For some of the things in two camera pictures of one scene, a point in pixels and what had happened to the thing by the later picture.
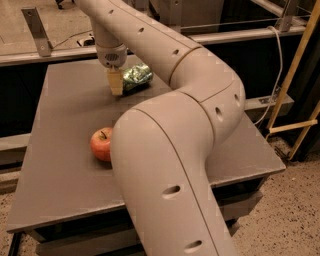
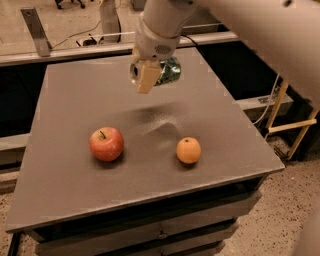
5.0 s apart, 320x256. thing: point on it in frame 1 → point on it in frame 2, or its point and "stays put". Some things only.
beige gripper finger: (115, 80) → (148, 78)
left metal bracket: (35, 23) stays put
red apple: (100, 142) stays put
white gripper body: (112, 57) → (152, 45)
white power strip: (86, 41) stays put
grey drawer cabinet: (71, 202) stays put
